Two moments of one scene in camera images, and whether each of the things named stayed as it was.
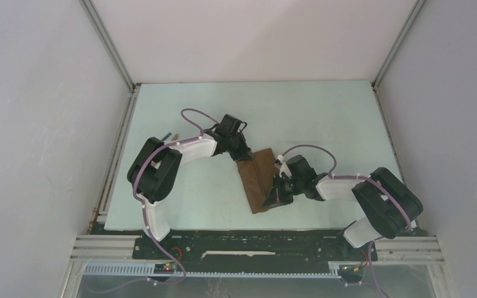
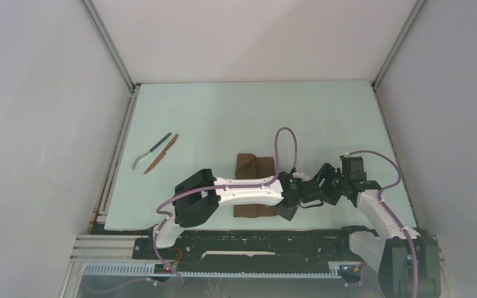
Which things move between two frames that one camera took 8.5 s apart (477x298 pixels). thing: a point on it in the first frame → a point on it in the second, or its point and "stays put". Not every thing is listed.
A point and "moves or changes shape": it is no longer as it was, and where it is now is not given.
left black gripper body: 236,143 → 298,203
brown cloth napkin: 256,176 moves or changes shape
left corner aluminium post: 133,87 stays put
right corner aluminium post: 394,51 stays put
